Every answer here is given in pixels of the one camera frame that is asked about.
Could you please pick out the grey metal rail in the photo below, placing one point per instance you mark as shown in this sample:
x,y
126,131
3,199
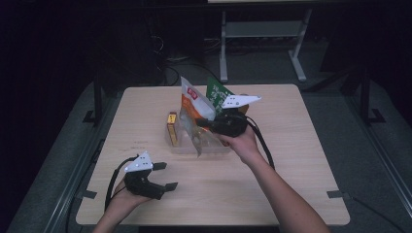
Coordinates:
x,y
81,168
379,152

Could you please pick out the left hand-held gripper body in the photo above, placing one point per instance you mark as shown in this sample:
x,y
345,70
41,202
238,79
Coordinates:
x,y
139,184

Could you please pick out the black tape strip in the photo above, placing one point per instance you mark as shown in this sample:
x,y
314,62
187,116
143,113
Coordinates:
x,y
338,194
88,194

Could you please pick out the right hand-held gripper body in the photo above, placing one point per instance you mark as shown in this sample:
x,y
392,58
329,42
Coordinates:
x,y
228,123

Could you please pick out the person's right hand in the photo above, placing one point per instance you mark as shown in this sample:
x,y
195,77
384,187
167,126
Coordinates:
x,y
244,147

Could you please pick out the white metal desk frame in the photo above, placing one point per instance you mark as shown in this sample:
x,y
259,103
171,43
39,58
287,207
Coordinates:
x,y
262,29

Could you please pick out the black metal stand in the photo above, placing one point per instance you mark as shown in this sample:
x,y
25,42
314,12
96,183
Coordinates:
x,y
366,97
97,100

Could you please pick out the clear orange-banded snack packet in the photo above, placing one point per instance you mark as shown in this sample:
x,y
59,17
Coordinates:
x,y
194,103

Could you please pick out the person's left hand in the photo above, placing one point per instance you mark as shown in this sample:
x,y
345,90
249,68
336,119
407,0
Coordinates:
x,y
124,197

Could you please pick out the green and gold snack packet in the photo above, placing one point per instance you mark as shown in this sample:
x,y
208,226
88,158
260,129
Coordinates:
x,y
215,92

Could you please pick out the clear plastic container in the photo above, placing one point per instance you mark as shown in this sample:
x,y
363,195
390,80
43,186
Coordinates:
x,y
176,149

